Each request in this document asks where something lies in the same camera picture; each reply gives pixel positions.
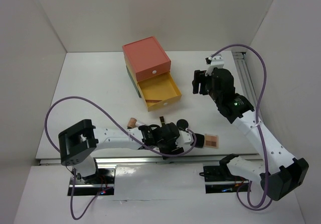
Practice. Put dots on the aluminium mounting rail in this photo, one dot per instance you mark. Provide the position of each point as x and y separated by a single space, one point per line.
107 166

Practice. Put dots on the tan foundation bottle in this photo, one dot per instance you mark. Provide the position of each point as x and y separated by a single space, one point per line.
132 123

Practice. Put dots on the dark red lip pencil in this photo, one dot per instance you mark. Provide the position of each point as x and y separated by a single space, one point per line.
153 100

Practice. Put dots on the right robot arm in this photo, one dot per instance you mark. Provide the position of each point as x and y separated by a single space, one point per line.
282 172

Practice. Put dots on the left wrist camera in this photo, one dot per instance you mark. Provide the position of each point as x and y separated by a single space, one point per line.
185 138

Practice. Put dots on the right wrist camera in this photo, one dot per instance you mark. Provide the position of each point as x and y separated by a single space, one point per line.
214 62

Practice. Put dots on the brown eyeshadow palette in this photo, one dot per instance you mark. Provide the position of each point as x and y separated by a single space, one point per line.
211 141

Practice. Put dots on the round black compact jar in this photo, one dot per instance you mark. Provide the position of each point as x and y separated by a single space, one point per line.
182 124

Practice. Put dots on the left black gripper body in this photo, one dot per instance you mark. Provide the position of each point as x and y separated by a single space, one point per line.
165 147

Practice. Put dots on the aluminium side rail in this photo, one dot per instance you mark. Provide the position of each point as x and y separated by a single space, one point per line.
245 79

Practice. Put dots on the square black compact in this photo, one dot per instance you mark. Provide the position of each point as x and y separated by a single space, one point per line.
200 140

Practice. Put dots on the coral red top drawer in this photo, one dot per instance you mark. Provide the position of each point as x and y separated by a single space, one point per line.
146 58

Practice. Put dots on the black gold lipstick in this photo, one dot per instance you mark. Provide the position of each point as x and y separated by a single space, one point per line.
162 120

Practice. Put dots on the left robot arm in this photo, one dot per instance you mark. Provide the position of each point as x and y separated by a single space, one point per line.
77 142

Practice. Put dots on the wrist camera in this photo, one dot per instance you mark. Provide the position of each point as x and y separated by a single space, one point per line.
185 138
214 62

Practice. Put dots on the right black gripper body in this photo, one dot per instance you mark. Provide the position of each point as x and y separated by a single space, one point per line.
213 93

